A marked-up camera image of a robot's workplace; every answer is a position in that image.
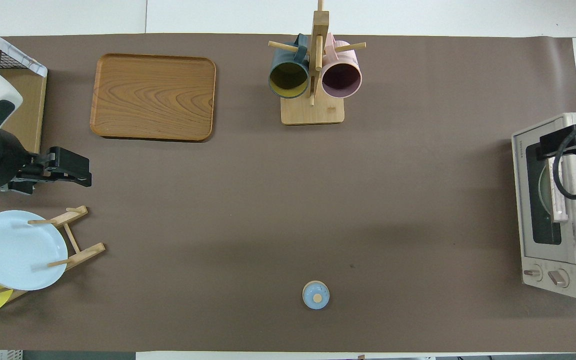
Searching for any brown table mat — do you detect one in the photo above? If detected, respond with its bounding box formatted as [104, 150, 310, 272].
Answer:
[0, 33, 576, 353]

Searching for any pale green plate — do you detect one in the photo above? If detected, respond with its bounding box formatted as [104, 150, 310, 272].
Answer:
[537, 162, 553, 213]

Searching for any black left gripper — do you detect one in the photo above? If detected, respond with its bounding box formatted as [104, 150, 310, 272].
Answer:
[7, 146, 92, 196]

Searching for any wooden mug tree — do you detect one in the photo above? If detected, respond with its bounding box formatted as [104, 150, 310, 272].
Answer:
[268, 0, 367, 126]

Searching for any pink mug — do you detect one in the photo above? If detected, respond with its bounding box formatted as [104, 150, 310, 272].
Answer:
[320, 33, 363, 99]

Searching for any wooden plate rack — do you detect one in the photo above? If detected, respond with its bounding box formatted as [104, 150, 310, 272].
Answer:
[0, 205, 106, 303]

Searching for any black wire wooden shelf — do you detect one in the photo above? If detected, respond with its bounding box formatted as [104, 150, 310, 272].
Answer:
[0, 20, 49, 156]

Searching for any small blue lidded jar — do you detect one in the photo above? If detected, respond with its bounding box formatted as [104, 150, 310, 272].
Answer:
[302, 280, 331, 310]

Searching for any dark blue mug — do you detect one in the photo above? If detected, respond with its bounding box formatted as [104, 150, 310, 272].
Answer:
[268, 33, 312, 100]

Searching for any wooden serving tray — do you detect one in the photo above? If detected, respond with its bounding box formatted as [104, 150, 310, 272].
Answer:
[89, 53, 217, 143]

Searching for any light blue plate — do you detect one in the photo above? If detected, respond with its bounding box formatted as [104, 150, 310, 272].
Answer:
[0, 210, 69, 291]

